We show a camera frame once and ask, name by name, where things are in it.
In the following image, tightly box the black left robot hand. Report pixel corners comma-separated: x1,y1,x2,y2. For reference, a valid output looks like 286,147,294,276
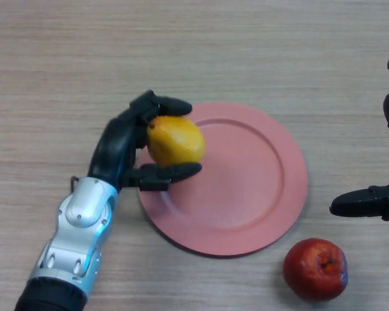
88,89,203,192

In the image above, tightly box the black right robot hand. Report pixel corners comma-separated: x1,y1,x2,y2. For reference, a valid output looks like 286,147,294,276
329,53,389,222

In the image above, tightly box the yellow pear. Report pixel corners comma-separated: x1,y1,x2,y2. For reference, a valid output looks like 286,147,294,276
146,115,206,168

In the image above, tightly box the pink round plate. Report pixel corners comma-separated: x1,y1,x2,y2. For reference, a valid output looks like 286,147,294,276
136,102,309,259

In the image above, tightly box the red apple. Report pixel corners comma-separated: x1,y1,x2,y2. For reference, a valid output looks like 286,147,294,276
282,238,349,301

